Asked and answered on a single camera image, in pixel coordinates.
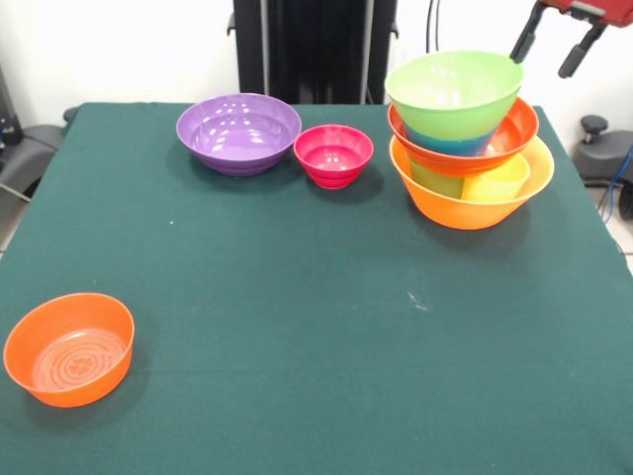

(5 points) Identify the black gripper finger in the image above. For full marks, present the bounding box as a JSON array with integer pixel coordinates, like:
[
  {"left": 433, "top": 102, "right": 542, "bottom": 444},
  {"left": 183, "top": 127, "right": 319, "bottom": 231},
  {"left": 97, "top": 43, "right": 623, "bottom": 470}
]
[
  {"left": 557, "top": 22, "right": 607, "bottom": 79},
  {"left": 508, "top": 1, "right": 547, "bottom": 64}
]

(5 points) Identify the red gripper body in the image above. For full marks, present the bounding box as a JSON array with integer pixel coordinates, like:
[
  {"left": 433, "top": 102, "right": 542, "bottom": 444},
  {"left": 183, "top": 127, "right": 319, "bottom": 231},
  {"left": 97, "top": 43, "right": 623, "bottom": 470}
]
[{"left": 541, "top": 0, "right": 633, "bottom": 29}]

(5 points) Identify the green bowl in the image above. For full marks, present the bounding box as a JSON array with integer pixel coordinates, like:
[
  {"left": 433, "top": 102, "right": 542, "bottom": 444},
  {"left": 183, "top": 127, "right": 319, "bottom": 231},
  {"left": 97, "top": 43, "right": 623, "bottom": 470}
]
[{"left": 384, "top": 49, "right": 524, "bottom": 157}]

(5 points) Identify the wide red bowl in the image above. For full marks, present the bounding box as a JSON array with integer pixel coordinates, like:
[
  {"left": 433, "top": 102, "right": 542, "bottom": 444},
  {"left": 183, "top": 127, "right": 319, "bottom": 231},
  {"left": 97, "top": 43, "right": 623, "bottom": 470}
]
[{"left": 387, "top": 96, "right": 540, "bottom": 177}]

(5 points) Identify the blue bowl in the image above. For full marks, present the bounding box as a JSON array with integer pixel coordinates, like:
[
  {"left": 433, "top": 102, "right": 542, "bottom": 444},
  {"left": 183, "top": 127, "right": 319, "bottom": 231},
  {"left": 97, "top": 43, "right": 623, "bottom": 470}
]
[{"left": 403, "top": 123, "right": 496, "bottom": 157}]

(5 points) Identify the yellow cup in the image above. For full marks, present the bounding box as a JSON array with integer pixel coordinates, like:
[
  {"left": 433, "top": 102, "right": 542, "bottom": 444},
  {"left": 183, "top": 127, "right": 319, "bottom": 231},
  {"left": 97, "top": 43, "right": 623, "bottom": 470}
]
[{"left": 462, "top": 153, "right": 531, "bottom": 202}]

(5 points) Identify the green cup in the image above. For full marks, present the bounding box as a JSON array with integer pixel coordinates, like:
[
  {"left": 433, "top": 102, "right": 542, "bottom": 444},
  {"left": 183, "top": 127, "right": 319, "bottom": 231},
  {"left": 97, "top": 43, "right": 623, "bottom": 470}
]
[{"left": 407, "top": 157, "right": 466, "bottom": 199}]

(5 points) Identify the large orange bowl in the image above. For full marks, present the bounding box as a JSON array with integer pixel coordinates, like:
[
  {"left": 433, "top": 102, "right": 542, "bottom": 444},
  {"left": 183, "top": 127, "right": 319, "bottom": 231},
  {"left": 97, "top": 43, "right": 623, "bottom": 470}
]
[{"left": 389, "top": 133, "right": 555, "bottom": 232}]

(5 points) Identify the pink bowl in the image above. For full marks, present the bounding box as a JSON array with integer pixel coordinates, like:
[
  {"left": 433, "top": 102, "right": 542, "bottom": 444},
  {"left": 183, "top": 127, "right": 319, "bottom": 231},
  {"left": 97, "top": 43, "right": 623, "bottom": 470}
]
[{"left": 293, "top": 125, "right": 375, "bottom": 190}]

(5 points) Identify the purple bowl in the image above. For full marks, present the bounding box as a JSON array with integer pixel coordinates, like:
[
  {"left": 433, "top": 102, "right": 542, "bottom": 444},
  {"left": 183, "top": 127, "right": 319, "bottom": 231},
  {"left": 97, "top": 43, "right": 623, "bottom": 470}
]
[{"left": 175, "top": 93, "right": 303, "bottom": 177}]

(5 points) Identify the dark green table cloth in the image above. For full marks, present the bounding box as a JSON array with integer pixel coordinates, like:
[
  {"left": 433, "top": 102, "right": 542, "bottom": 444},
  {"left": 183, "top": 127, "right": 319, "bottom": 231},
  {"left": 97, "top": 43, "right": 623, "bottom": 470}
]
[{"left": 0, "top": 101, "right": 633, "bottom": 475}]

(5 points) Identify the small orange bowl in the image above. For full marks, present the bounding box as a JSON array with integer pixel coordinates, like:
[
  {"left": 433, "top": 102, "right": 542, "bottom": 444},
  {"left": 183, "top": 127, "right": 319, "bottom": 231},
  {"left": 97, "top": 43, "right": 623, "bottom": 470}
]
[{"left": 3, "top": 292, "right": 136, "bottom": 409}]

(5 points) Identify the black hanging cable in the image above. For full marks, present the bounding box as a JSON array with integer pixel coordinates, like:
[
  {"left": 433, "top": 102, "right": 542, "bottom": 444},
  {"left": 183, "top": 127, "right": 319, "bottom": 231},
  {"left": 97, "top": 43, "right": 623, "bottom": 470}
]
[{"left": 423, "top": 0, "right": 447, "bottom": 53}]

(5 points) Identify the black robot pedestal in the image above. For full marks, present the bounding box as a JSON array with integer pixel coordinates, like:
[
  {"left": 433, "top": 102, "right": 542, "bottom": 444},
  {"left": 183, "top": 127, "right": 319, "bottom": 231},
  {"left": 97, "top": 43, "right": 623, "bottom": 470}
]
[{"left": 226, "top": 0, "right": 401, "bottom": 105}]

